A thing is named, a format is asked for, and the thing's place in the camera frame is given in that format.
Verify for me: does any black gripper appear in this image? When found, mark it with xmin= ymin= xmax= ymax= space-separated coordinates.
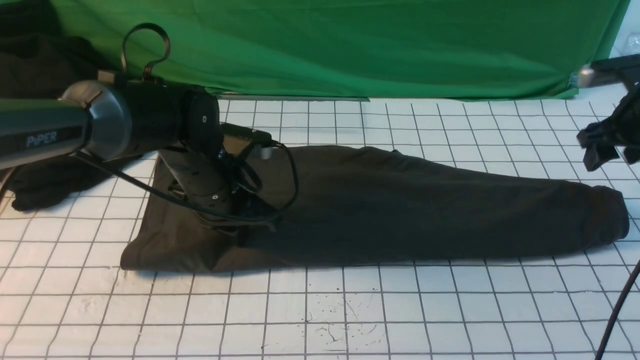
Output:
xmin=158 ymin=149 xmax=281 ymax=230

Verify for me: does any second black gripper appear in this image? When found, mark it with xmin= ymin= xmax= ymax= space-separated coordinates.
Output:
xmin=576 ymin=85 xmax=640 ymax=172

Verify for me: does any gray long-sleeve top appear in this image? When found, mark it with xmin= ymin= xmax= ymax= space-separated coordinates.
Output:
xmin=119 ymin=145 xmax=630 ymax=273

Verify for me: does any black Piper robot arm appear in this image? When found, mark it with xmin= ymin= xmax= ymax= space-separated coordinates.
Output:
xmin=1 ymin=80 xmax=284 ymax=235

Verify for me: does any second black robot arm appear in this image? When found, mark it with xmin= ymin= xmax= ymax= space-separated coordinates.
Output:
xmin=576 ymin=54 xmax=640 ymax=173

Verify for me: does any green backdrop cloth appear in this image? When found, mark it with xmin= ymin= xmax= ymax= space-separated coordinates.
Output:
xmin=52 ymin=0 xmax=629 ymax=100

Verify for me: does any black clothes pile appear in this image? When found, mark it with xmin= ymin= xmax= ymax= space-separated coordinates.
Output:
xmin=0 ymin=0 xmax=114 ymax=212

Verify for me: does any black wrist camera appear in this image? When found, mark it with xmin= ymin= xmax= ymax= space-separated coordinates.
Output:
xmin=221 ymin=123 xmax=277 ymax=160

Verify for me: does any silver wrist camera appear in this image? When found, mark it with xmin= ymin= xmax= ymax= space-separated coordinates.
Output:
xmin=576 ymin=59 xmax=640 ymax=90

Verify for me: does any black cable at right edge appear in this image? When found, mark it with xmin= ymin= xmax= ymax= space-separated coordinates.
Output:
xmin=594 ymin=260 xmax=640 ymax=360

